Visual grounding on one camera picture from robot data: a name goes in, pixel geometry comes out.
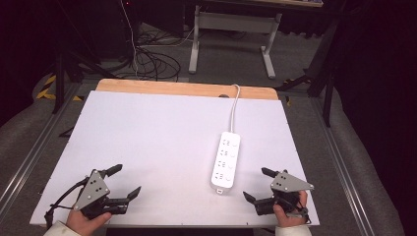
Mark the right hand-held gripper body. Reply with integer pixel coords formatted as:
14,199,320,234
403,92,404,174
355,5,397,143
254,169,315,216

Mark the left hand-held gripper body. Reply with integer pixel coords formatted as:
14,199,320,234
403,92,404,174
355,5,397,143
73,168,130,220

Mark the person's left hand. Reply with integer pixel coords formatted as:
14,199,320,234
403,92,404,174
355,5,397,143
65,209,113,236

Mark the person's right hand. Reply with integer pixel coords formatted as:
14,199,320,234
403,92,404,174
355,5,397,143
272,190,310,228

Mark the white board table cover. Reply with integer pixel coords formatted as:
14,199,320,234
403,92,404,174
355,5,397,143
29,90,321,228

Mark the white power strip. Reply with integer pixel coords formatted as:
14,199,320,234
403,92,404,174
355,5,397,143
209,131,242,195

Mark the yellow black floor tape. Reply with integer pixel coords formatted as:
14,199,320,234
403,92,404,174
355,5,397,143
35,74,85,102

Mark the black tripod stand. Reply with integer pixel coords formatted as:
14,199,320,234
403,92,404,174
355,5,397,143
52,38,116,115
274,13,342,128

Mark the grey wrist strap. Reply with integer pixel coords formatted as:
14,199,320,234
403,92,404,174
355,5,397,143
284,206,311,224

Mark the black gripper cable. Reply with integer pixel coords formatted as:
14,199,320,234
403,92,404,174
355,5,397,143
43,177,90,230

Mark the aluminium floor rail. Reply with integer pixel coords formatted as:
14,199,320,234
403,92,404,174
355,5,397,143
0,82,83,210
309,96,371,236

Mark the white power strip cable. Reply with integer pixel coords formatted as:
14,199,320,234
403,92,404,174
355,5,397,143
228,84,242,134

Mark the bundle of black floor cables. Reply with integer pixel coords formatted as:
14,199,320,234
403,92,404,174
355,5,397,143
130,29,182,83

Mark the thin white hanging cable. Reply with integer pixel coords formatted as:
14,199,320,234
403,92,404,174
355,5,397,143
119,0,141,81

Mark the white metal table frame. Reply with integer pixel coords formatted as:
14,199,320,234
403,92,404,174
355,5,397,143
188,0,325,81

